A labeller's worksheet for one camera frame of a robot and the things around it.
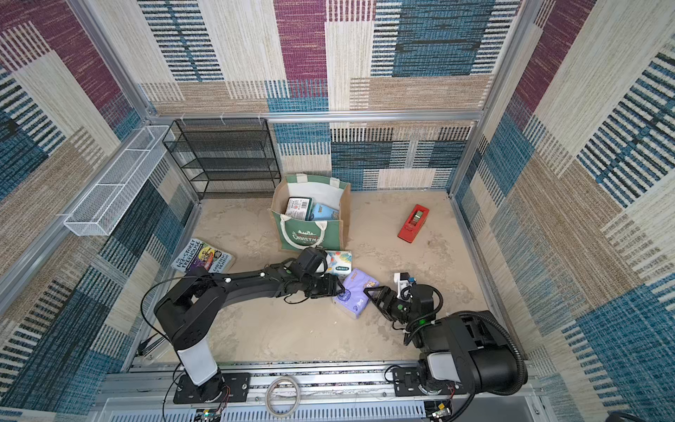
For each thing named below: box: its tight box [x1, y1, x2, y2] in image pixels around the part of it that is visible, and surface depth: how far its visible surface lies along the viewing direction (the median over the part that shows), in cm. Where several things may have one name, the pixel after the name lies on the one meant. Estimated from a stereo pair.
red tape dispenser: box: [397, 203, 430, 244], surface depth 107 cm
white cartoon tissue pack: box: [325, 249, 353, 280], surface depth 94 cm
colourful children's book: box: [170, 238, 235, 275], surface depth 99 cm
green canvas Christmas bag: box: [268, 174, 352, 253], surface depth 96 cm
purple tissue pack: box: [331, 268, 380, 320], surface depth 88 cm
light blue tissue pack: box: [311, 203, 340, 221], surface depth 99 cm
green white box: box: [284, 196, 314, 221], surface depth 98 cm
